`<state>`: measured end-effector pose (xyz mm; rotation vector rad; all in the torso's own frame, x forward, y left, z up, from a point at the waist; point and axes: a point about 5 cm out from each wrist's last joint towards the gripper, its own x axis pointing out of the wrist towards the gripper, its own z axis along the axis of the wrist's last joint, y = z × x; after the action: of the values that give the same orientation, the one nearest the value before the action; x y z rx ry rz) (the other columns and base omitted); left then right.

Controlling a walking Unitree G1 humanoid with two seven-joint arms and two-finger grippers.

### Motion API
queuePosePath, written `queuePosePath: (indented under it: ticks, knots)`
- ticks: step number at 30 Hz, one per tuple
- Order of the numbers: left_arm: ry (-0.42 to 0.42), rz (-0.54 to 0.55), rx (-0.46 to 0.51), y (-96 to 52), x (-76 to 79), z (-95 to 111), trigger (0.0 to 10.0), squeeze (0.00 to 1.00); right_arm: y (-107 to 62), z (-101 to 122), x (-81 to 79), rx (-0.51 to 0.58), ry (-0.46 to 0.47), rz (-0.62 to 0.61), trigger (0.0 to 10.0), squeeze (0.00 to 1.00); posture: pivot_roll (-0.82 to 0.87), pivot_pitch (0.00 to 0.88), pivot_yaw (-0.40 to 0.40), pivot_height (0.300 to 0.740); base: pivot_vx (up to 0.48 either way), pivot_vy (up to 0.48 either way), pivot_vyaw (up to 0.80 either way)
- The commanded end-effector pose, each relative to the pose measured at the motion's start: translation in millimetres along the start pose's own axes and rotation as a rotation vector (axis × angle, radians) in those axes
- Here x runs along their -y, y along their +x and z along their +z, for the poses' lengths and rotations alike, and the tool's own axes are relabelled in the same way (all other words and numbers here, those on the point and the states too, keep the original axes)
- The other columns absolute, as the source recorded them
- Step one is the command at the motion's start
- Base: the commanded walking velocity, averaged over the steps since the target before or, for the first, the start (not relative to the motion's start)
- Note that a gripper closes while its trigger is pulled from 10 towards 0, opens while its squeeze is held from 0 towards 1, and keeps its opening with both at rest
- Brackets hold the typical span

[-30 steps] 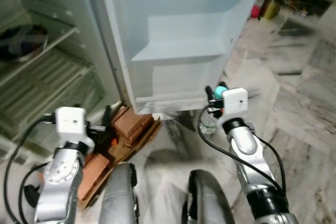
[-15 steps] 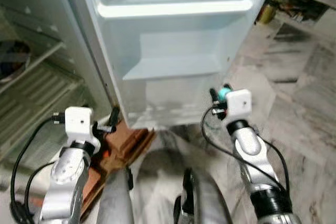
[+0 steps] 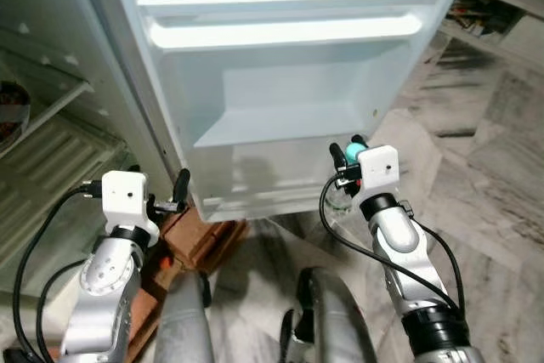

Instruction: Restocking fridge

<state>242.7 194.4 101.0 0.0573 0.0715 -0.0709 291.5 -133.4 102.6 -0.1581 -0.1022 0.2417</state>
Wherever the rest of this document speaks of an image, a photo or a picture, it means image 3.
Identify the clear bottle with teal cap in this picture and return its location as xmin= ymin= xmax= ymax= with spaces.
xmin=326 ymin=143 xmax=367 ymax=215

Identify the white fridge door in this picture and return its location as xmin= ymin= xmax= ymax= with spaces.
xmin=81 ymin=0 xmax=473 ymax=224

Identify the glass fridge shelf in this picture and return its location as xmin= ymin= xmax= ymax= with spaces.
xmin=0 ymin=78 xmax=93 ymax=160

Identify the grey fridge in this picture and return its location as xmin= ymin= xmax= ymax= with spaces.
xmin=0 ymin=0 xmax=195 ymax=296

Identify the orange brick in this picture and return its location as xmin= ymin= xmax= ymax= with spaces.
xmin=161 ymin=207 xmax=249 ymax=272

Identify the ribbed clear crisper drawer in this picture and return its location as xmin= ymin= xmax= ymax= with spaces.
xmin=0 ymin=116 xmax=128 ymax=279

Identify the grey left robot leg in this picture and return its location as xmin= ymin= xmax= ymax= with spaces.
xmin=153 ymin=269 xmax=215 ymax=363

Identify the grey robot leg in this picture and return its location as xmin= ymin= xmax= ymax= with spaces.
xmin=153 ymin=269 xmax=215 ymax=363
xmin=280 ymin=267 xmax=377 ymax=363

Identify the dark round food bowl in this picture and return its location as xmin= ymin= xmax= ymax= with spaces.
xmin=0 ymin=81 xmax=32 ymax=145

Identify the grey right robot leg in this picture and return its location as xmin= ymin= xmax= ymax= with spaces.
xmin=280 ymin=267 xmax=377 ymax=363

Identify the pile of books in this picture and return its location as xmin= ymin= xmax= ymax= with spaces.
xmin=449 ymin=2 xmax=502 ymax=38

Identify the white low TV cabinet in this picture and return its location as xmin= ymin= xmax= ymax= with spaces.
xmin=438 ymin=0 xmax=544 ymax=54

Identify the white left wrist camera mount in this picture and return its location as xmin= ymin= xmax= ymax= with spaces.
xmin=100 ymin=170 xmax=161 ymax=239

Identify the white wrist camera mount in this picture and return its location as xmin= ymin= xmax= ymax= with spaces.
xmin=100 ymin=170 xmax=161 ymax=239
xmin=357 ymin=145 xmax=400 ymax=198

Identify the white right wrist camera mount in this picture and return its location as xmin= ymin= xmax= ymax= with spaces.
xmin=357 ymin=145 xmax=400 ymax=198

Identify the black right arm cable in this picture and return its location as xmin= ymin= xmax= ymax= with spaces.
xmin=319 ymin=174 xmax=467 ymax=317

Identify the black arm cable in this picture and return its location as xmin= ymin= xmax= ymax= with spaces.
xmin=12 ymin=180 xmax=105 ymax=363
xmin=319 ymin=174 xmax=467 ymax=317

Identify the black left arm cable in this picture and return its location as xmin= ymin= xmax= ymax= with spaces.
xmin=12 ymin=180 xmax=105 ymax=363

